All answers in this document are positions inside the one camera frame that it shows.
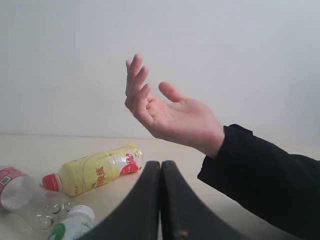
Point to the white-label green tea bottle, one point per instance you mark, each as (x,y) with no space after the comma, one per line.
(79,221)

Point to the yellow bottle with red cap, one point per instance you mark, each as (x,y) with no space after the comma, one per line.
(90,172)

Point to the clear red-label cola bottle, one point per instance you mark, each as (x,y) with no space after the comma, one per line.
(22,194)

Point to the bare open human hand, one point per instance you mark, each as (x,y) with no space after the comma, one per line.
(183,120)

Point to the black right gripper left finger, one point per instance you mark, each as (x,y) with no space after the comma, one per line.
(137,216)

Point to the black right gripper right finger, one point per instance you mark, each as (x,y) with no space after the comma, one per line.
(184,216)

